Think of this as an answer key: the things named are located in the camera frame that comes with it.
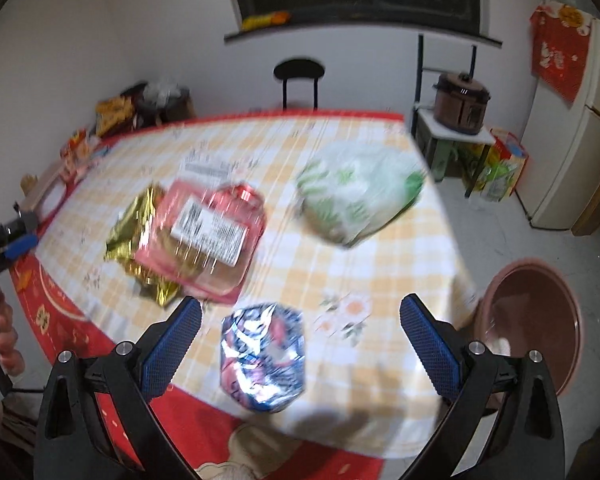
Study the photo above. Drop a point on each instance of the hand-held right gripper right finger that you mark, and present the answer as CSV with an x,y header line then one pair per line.
x,y
430,345

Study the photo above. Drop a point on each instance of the blue and white packet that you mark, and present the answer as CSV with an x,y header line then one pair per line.
x,y
260,355

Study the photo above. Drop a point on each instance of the clear glass lid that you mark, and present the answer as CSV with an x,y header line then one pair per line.
x,y
572,0

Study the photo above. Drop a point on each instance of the wooden board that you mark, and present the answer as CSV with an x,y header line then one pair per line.
x,y
45,185

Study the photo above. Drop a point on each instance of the brown rice cooker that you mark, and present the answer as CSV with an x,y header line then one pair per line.
x,y
460,102

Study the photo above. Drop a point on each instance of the yellow checkered tablecloth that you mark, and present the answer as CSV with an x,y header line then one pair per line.
x,y
290,270

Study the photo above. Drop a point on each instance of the gold foil wrapper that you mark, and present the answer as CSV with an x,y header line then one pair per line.
x,y
130,230

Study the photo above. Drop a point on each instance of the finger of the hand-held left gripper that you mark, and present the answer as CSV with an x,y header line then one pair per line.
x,y
25,220
20,246

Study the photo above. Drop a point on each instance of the green and white plastic bag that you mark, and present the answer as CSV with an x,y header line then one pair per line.
x,y
350,195

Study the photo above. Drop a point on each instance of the brown wooden stool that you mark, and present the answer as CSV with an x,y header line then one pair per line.
x,y
172,107

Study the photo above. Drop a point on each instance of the red printed cloth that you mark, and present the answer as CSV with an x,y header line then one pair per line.
x,y
557,55

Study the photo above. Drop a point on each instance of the person's left hand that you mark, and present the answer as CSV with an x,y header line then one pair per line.
x,y
7,355

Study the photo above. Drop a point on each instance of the colourful shopping bag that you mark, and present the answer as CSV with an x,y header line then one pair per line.
x,y
502,170

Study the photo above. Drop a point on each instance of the wooden cabinet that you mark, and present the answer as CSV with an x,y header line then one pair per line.
x,y
597,220

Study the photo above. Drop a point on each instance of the pink plastic basin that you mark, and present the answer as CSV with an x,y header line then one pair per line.
x,y
530,300

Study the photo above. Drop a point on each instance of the white printed packet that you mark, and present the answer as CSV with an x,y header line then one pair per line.
x,y
205,167

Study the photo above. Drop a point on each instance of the yellow and orange packet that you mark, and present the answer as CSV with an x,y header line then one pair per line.
x,y
262,20

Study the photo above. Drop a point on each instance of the dark window sill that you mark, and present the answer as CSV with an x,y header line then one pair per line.
x,y
330,30

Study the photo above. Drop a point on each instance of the pink plastic food tray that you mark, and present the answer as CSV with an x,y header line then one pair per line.
x,y
155,255

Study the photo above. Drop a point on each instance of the red and yellow packet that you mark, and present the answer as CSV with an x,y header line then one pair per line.
x,y
77,147

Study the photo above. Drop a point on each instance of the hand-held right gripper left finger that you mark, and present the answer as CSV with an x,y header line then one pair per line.
x,y
172,345

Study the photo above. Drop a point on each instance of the white-topped metal rack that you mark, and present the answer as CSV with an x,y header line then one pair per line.
x,y
452,135

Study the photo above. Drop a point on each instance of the white refrigerator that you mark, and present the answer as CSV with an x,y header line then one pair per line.
x,y
575,160

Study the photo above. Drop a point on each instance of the black round-back chair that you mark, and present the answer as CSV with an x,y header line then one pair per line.
x,y
299,69

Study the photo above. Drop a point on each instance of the red patterned tablecloth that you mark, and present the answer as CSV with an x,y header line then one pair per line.
x,y
60,305

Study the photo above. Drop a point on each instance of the yellow snack bag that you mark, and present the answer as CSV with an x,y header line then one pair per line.
x,y
112,115

